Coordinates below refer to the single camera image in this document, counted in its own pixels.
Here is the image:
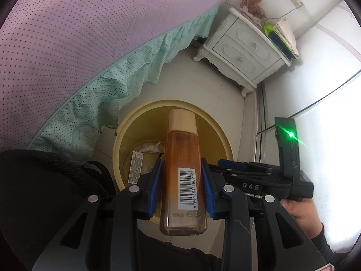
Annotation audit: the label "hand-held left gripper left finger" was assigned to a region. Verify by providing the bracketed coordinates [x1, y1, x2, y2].
[32, 154, 164, 271]

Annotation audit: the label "white crumpled tissue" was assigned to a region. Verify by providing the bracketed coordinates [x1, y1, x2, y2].
[141, 142, 165, 154]

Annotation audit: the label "white sliding wardrobe door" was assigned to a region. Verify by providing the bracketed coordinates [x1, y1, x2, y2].
[255, 0, 361, 257]

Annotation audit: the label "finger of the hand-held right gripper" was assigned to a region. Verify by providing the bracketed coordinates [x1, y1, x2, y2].
[218, 166, 272, 179]
[218, 159, 273, 173]

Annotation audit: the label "thin dark cable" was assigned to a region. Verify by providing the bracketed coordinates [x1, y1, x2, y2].
[264, 1, 304, 25]

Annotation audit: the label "yellow plastic trash bin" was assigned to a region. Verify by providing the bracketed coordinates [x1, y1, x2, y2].
[113, 99, 234, 226]

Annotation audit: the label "white carved nightstand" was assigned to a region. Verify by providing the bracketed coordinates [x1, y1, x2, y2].
[192, 7, 300, 98]

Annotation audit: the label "person's black pants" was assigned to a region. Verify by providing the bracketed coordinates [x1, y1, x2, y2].
[0, 149, 223, 271]

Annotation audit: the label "brown plush doll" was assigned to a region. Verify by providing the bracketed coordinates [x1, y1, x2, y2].
[240, 0, 267, 20]

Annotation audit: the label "blue book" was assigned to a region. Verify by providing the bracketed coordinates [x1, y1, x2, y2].
[268, 32, 294, 60]

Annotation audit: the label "white paper stack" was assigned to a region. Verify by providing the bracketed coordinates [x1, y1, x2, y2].
[271, 18, 299, 60]

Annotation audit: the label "amber liquid glass bottle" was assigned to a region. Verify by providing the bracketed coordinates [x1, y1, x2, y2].
[159, 109, 208, 236]

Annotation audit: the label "bed with purple cover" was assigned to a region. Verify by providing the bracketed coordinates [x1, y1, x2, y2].
[0, 0, 227, 166]

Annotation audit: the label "white blue milk carton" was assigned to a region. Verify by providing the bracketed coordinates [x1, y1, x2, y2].
[128, 150, 144, 184]

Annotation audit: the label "person's right forearm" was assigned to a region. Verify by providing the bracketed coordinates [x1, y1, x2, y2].
[309, 222, 348, 264]

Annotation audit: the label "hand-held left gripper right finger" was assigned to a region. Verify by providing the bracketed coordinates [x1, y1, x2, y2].
[201, 157, 328, 271]

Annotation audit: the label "person's right hand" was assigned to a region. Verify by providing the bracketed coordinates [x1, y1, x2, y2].
[280, 197, 324, 239]

